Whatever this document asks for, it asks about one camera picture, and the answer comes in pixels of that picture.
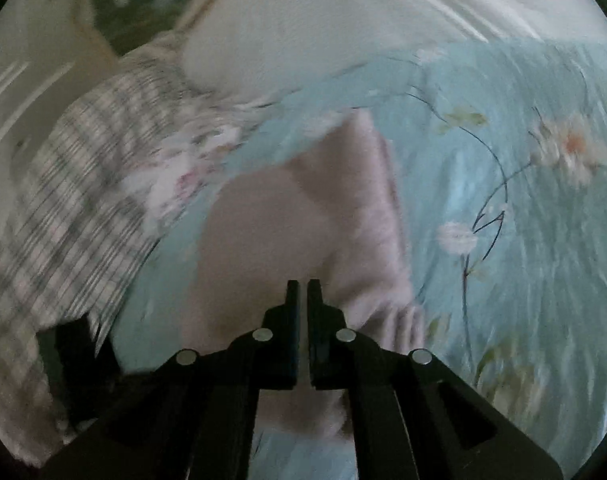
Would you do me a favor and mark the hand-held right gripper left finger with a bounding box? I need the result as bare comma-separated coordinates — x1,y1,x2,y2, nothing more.
41,280,300,480

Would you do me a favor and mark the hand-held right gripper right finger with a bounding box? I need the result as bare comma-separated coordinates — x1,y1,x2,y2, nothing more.
306,279,565,480

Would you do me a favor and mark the pink knit sweater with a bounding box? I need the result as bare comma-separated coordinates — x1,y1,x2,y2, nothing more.
181,107,427,447

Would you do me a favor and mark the plaid checked cloth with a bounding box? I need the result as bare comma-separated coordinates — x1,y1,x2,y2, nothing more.
0,30,225,467

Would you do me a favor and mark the white floral cloth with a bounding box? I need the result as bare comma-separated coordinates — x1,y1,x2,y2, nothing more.
124,100,265,227

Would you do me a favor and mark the teal floral blanket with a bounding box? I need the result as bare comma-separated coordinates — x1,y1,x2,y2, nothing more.
108,37,607,480

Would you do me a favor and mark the white striped pillow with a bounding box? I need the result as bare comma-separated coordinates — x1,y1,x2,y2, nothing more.
178,0,584,107

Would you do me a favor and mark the green floral pillow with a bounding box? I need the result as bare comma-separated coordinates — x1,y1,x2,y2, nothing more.
91,0,245,57

